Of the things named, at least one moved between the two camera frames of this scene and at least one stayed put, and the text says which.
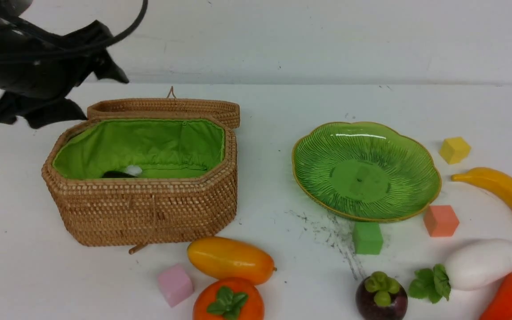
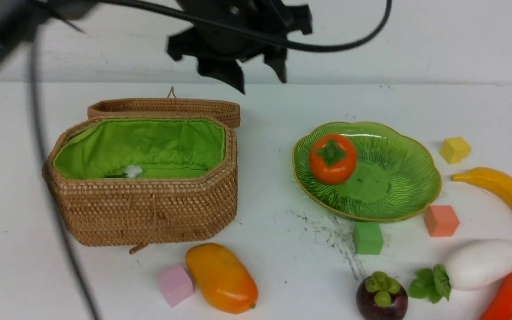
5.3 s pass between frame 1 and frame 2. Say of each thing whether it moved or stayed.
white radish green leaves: stayed
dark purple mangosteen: stayed
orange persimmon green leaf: moved
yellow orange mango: moved
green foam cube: stayed
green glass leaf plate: stayed
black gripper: moved
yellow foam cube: stayed
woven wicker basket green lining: stayed
